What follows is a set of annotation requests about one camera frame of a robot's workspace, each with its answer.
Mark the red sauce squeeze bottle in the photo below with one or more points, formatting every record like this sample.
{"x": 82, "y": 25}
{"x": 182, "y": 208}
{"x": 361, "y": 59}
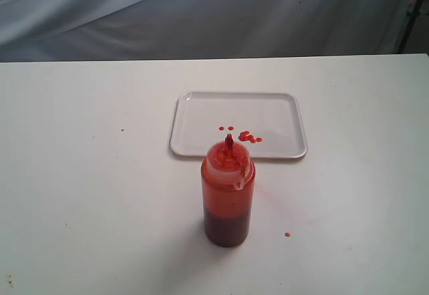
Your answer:
{"x": 228, "y": 178}

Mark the red sauce drops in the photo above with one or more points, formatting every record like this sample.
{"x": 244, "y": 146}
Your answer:
{"x": 243, "y": 136}

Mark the white rectangular plastic tray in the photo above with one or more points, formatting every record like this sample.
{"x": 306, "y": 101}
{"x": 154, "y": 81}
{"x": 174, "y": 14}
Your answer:
{"x": 273, "y": 116}

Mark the grey backdrop cloth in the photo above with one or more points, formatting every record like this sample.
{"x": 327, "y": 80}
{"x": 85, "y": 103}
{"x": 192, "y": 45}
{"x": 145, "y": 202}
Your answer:
{"x": 73, "y": 30}

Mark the black stand pole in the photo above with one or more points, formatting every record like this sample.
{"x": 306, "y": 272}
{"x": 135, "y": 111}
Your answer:
{"x": 412, "y": 14}

